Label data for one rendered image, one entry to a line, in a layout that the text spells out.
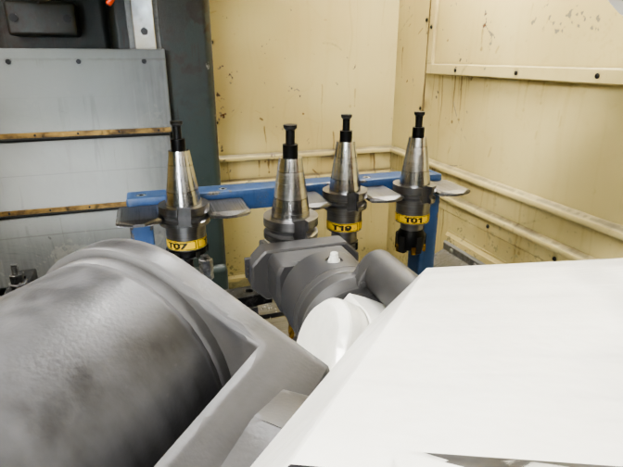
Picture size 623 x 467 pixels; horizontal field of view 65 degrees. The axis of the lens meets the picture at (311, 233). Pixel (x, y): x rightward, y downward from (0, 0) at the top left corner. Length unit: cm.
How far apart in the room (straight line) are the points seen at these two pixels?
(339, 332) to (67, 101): 95
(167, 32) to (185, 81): 11
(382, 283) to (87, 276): 25
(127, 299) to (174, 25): 108
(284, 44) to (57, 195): 81
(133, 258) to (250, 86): 144
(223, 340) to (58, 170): 106
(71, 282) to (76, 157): 104
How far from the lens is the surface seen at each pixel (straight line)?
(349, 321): 33
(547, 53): 121
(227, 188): 70
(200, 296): 17
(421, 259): 83
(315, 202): 66
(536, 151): 122
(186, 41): 122
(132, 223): 62
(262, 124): 162
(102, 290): 17
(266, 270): 51
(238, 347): 17
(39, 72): 119
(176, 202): 62
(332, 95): 168
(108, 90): 118
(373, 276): 39
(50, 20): 124
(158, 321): 16
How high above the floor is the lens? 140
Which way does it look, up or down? 20 degrees down
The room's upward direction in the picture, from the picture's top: straight up
